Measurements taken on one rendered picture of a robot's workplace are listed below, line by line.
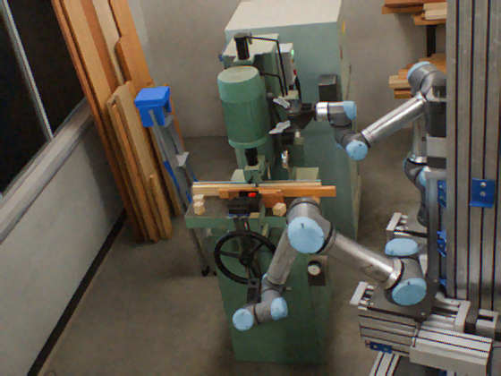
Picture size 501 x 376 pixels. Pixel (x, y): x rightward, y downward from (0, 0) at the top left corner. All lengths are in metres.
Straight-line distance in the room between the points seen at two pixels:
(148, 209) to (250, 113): 1.77
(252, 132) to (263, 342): 1.13
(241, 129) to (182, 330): 1.42
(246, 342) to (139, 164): 1.40
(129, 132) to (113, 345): 1.25
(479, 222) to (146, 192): 2.47
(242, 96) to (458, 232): 1.00
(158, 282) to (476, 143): 2.43
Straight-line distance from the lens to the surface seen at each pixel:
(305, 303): 3.35
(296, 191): 3.16
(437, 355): 2.65
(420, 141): 3.02
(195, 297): 4.14
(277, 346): 3.58
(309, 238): 2.30
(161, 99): 3.73
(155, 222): 4.63
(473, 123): 2.42
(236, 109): 2.92
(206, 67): 5.50
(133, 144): 4.34
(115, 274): 4.50
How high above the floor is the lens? 2.62
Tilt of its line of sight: 32 degrees down
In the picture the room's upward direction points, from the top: 10 degrees counter-clockwise
